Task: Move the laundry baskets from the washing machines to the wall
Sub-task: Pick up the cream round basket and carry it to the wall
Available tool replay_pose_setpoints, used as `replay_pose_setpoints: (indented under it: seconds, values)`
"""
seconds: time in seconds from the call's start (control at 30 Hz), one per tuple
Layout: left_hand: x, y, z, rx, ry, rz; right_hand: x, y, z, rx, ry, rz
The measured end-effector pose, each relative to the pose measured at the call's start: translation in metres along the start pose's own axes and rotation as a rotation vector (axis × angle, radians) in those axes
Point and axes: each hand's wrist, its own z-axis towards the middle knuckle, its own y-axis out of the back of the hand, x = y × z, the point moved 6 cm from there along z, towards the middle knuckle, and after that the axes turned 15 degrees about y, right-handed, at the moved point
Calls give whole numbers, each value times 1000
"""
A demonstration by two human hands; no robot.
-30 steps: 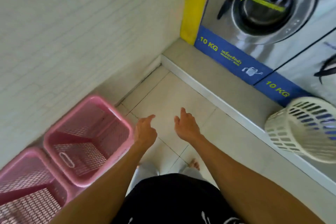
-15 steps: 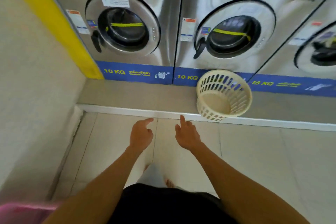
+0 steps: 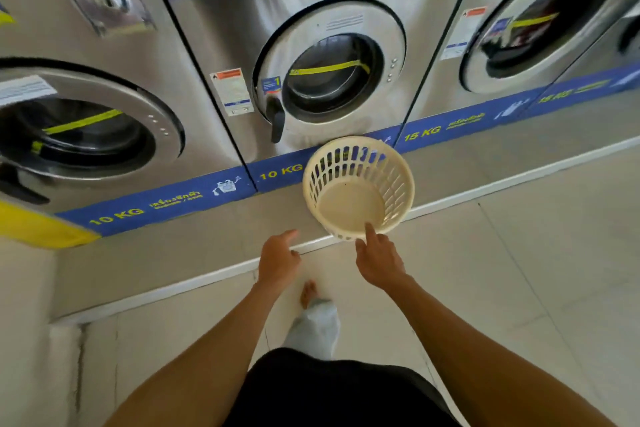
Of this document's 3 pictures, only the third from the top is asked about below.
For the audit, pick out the person's left hand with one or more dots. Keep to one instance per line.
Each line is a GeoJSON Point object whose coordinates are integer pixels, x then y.
{"type": "Point", "coordinates": [277, 261]}

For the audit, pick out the person's right hand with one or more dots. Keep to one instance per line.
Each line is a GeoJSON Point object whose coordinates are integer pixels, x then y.
{"type": "Point", "coordinates": [380, 261]}

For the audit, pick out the cream round plastic basket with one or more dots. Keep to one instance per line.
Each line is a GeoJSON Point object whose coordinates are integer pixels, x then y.
{"type": "Point", "coordinates": [350, 204]}

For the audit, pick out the person's right forearm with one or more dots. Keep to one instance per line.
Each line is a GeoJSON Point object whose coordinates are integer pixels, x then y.
{"type": "Point", "coordinates": [475, 366]}

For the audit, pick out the person's left forearm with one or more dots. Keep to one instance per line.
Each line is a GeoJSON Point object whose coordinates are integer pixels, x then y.
{"type": "Point", "coordinates": [200, 366]}

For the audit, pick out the person's left foot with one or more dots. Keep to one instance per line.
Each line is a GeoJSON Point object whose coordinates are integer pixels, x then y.
{"type": "Point", "coordinates": [308, 294]}

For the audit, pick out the stainless steel washing machine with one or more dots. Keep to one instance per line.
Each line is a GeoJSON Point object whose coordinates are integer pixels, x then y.
{"type": "Point", "coordinates": [595, 71]}
{"type": "Point", "coordinates": [165, 56]}
{"type": "Point", "coordinates": [240, 31]}
{"type": "Point", "coordinates": [440, 86]}

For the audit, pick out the light grey trousers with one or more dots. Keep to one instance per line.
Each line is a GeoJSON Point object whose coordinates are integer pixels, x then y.
{"type": "Point", "coordinates": [315, 331]}

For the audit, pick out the blue label strip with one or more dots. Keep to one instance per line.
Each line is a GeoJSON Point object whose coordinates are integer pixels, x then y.
{"type": "Point", "coordinates": [465, 124]}
{"type": "Point", "coordinates": [580, 91]}
{"type": "Point", "coordinates": [150, 204]}
{"type": "Point", "coordinates": [280, 171]}

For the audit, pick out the black shirt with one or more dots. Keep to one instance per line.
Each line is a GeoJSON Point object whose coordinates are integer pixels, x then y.
{"type": "Point", "coordinates": [340, 391]}

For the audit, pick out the white warning sticker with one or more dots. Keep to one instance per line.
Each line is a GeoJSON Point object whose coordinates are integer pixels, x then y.
{"type": "Point", "coordinates": [462, 34]}
{"type": "Point", "coordinates": [232, 91]}

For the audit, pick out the round steel washer door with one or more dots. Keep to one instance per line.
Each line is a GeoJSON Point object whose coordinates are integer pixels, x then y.
{"type": "Point", "coordinates": [560, 59]}
{"type": "Point", "coordinates": [280, 56]}
{"type": "Point", "coordinates": [145, 106]}

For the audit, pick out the white door sticker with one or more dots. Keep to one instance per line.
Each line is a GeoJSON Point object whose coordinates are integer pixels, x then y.
{"type": "Point", "coordinates": [25, 90]}

